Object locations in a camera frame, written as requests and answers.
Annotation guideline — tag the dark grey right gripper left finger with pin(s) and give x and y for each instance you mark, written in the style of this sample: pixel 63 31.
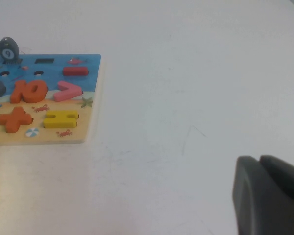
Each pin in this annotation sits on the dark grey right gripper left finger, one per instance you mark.
pixel 254 200

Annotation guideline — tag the pink greater-than sign piece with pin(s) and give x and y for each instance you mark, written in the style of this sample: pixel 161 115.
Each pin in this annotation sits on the pink greater-than sign piece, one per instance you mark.
pixel 68 94

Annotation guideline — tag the colourful wooden puzzle board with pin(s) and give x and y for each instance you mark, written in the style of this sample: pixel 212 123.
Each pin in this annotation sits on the colourful wooden puzzle board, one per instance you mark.
pixel 93 73

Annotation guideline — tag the orange plus sign piece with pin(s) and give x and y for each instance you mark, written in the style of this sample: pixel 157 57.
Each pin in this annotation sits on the orange plus sign piece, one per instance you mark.
pixel 14 120

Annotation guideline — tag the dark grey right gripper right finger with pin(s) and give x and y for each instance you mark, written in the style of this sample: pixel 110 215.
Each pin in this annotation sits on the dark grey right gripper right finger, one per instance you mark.
pixel 289 181

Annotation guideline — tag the orange number 10 piece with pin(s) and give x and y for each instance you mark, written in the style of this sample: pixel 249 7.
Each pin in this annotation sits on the orange number 10 piece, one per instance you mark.
pixel 18 91

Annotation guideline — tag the red minus sign piece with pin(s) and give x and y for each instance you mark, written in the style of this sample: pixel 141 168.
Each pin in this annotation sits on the red minus sign piece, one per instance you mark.
pixel 75 71

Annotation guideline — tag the dark grey fish piece number 9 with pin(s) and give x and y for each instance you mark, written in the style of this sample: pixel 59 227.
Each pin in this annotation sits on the dark grey fish piece number 9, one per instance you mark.
pixel 8 50

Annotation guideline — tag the yellow equals sign piece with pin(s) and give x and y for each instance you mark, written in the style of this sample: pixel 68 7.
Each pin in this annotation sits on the yellow equals sign piece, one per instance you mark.
pixel 61 119

